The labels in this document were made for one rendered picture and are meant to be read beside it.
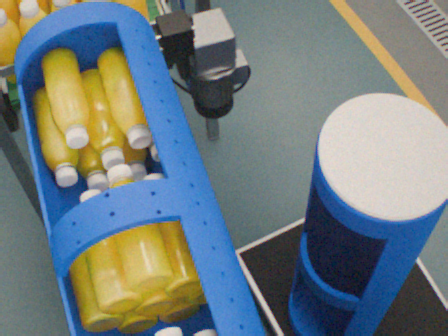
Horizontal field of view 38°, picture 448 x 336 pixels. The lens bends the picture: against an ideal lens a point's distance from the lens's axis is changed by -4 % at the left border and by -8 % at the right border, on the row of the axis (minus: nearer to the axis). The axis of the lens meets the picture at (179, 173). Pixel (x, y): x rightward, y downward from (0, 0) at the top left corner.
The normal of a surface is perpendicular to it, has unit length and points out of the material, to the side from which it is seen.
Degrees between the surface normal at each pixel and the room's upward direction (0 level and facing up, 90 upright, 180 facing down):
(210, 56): 90
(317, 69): 0
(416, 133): 0
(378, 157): 0
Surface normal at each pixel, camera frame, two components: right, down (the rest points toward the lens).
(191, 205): 0.56, -0.57
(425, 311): -0.08, -0.51
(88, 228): -0.49, -0.34
